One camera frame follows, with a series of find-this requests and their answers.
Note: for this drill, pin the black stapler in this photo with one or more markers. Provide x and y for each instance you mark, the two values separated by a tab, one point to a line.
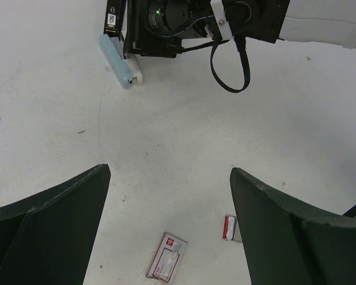
114	17

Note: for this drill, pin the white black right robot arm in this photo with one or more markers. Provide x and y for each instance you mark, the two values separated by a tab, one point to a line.
332	22

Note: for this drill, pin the light blue white stapler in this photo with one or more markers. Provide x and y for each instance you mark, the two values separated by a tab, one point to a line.
125	67

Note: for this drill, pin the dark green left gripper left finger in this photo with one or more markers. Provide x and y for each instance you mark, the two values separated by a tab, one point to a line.
48	238

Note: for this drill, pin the red white staple box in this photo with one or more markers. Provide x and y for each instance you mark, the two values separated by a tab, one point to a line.
167	259

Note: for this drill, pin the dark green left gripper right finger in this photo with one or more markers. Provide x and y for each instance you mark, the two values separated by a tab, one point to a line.
288	241

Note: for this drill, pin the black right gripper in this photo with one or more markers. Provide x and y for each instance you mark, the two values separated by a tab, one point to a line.
165	29

